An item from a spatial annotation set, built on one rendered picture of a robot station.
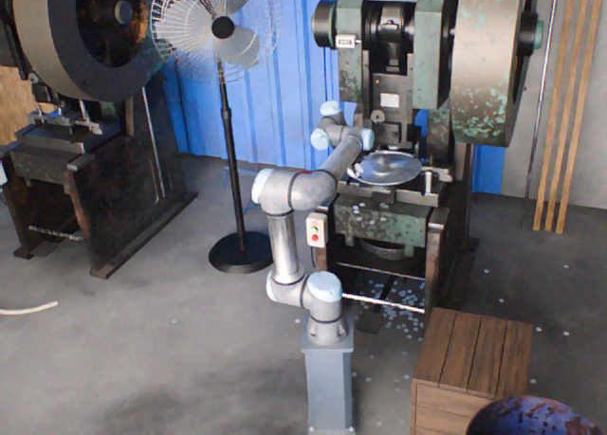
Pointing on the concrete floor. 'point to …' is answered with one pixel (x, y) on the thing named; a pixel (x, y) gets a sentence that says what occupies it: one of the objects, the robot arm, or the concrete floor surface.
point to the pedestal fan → (174, 31)
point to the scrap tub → (530, 418)
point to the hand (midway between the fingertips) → (355, 174)
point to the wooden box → (466, 369)
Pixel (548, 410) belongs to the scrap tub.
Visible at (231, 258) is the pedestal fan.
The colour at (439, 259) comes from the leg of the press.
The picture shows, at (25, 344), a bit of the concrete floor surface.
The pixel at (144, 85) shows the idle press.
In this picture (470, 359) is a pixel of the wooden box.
